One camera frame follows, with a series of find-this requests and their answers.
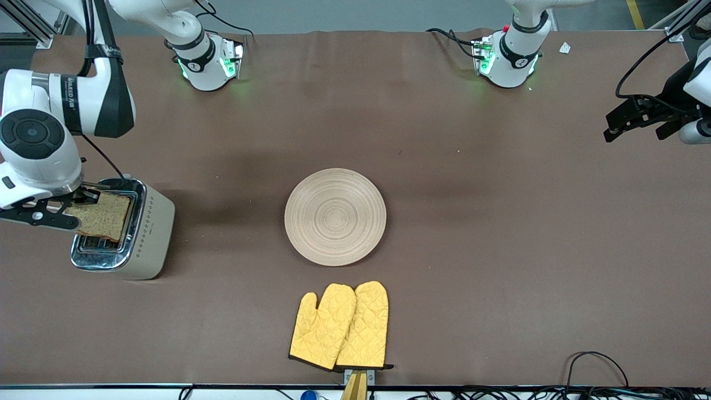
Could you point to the aluminium frame rail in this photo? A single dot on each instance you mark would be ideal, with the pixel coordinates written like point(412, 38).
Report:
point(355, 389)

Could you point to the small white paper scrap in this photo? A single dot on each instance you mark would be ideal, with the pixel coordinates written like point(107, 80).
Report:
point(565, 48)

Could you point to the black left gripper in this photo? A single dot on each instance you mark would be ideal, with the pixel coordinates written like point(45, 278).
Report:
point(674, 92)

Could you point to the small blue round object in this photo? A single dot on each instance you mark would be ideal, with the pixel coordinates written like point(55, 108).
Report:
point(308, 395)

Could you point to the yellow quilted oven mitt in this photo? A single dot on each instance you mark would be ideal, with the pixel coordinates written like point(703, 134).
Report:
point(369, 328)
point(322, 328)

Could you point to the brown bread slice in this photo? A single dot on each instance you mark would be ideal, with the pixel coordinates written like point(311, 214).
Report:
point(103, 216)

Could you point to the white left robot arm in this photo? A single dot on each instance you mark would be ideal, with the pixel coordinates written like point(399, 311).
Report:
point(514, 61)

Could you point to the round light wooden plate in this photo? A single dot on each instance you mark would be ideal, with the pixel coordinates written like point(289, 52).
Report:
point(335, 216)

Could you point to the cream toaster with chrome top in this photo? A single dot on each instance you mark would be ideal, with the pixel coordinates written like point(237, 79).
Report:
point(155, 233)

